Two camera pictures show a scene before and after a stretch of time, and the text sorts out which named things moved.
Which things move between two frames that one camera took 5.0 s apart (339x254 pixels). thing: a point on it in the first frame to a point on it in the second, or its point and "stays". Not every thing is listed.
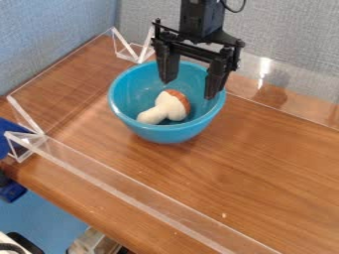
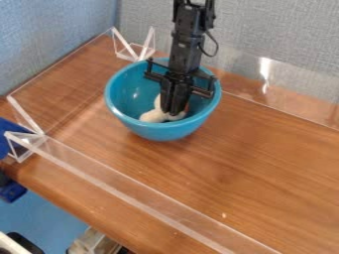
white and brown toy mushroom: x=172 y=106 stays
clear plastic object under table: x=92 y=242 stays
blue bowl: x=132 y=93 stays
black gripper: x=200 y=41 to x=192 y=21
